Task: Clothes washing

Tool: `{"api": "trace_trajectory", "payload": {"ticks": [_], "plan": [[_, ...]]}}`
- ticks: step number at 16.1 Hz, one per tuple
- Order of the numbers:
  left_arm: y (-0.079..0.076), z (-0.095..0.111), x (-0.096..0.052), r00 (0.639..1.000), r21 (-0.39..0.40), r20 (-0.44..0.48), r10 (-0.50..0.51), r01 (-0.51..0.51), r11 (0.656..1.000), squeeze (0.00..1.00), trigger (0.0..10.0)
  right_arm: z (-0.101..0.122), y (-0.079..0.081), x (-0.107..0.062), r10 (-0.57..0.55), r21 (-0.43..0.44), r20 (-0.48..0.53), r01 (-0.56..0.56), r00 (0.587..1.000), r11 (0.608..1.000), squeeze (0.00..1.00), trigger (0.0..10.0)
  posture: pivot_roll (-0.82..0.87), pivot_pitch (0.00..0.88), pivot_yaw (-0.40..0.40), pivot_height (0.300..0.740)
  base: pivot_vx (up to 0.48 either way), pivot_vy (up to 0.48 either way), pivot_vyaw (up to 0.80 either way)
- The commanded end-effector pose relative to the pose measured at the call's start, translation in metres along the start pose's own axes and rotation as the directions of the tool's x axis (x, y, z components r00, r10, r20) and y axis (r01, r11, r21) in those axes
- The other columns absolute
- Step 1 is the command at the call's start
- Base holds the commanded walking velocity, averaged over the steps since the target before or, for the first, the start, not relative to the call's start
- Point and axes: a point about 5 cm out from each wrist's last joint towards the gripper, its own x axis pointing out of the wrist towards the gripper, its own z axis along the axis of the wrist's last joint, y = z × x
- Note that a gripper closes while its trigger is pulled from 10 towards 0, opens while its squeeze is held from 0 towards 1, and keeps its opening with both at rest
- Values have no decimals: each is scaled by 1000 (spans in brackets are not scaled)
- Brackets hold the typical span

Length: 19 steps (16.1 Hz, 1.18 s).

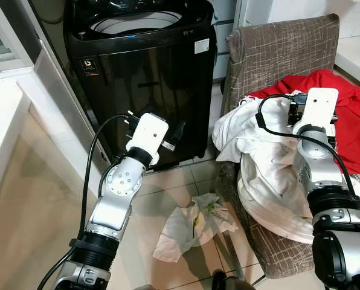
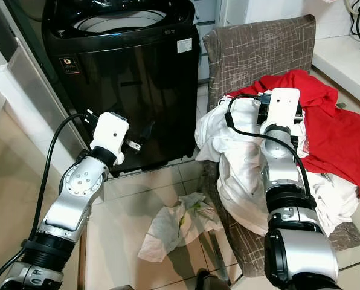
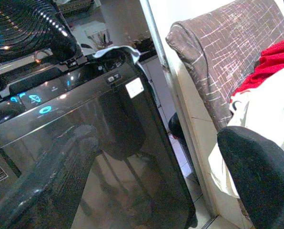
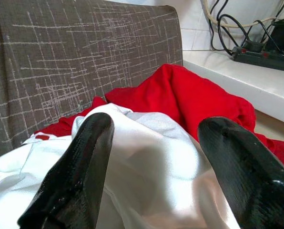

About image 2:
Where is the black top-load washing machine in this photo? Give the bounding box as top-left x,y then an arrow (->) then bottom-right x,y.
41,0 -> 201,178

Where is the brown patterned fabric armchair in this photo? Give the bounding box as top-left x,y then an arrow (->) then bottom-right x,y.
201,15 -> 360,279

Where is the orange washer logo sticker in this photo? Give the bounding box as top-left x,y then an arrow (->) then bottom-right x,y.
59,57 -> 80,74

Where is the white garment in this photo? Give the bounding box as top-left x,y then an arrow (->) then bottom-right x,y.
195,97 -> 359,237

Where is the red garment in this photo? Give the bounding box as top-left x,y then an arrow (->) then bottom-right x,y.
227,68 -> 360,205

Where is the white stone ledge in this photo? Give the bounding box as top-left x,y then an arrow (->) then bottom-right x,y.
313,35 -> 360,112

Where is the white crumpled floor cloth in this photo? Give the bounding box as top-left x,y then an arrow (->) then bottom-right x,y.
138,192 -> 224,263

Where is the white washer label sticker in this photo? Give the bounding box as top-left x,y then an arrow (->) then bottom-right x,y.
176,37 -> 193,54

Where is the black robot right foot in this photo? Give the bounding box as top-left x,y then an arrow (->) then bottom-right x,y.
195,269 -> 230,290

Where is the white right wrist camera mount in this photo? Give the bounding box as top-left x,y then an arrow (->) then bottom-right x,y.
267,88 -> 302,129

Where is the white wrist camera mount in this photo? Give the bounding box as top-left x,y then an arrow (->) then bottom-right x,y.
90,112 -> 130,165
267,88 -> 302,129

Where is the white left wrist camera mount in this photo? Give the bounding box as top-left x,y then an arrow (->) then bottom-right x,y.
90,112 -> 130,165

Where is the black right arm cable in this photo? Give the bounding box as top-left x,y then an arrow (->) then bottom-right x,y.
223,92 -> 309,189

